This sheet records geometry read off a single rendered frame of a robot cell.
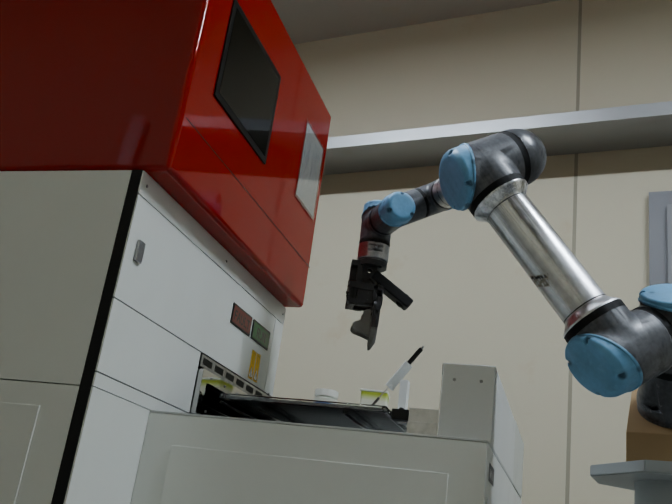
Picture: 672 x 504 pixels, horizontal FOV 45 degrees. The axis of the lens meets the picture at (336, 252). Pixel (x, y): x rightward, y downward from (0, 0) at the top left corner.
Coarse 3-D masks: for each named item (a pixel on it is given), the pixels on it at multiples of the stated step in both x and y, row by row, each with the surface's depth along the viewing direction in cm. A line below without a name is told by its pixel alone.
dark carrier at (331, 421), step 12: (252, 408) 181; (276, 408) 176; (288, 408) 174; (300, 408) 172; (312, 408) 170; (324, 408) 168; (276, 420) 193; (300, 420) 188; (312, 420) 186; (324, 420) 183; (336, 420) 181; (348, 420) 179; (372, 420) 175; (384, 420) 173
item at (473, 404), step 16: (448, 368) 145; (464, 368) 144; (480, 368) 143; (448, 384) 143; (464, 384) 143; (480, 384) 142; (496, 384) 144; (448, 400) 142; (464, 400) 142; (480, 400) 141; (496, 400) 145; (448, 416) 141; (464, 416) 141; (480, 416) 140; (496, 416) 145; (512, 416) 181; (448, 432) 140; (464, 432) 140; (480, 432) 139; (496, 432) 146; (512, 432) 182; (496, 448) 147; (512, 448) 183; (512, 464) 184; (512, 480) 185
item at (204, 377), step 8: (200, 368) 169; (200, 376) 169; (208, 376) 171; (216, 376) 175; (200, 384) 168; (208, 384) 172; (216, 384) 175; (224, 384) 179; (200, 392) 168; (224, 392) 179; (232, 392) 183; (240, 392) 188; (192, 400) 167; (200, 400) 168; (192, 408) 166; (200, 408) 168; (208, 408) 172; (224, 416) 179
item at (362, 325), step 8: (368, 312) 189; (376, 312) 188; (360, 320) 188; (368, 320) 188; (352, 328) 188; (360, 328) 187; (368, 328) 188; (376, 328) 187; (368, 336) 187; (368, 344) 187
